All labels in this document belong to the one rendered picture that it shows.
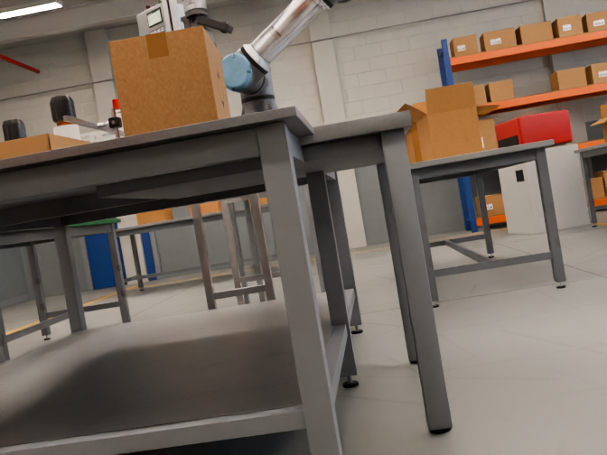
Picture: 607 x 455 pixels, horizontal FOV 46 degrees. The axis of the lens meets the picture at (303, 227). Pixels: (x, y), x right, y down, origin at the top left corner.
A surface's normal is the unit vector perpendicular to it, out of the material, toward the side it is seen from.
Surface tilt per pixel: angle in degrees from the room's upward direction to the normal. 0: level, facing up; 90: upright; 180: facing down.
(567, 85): 90
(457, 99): 100
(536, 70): 90
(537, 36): 90
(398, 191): 90
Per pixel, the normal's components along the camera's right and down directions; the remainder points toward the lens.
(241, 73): -0.37, 0.15
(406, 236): -0.08, 0.04
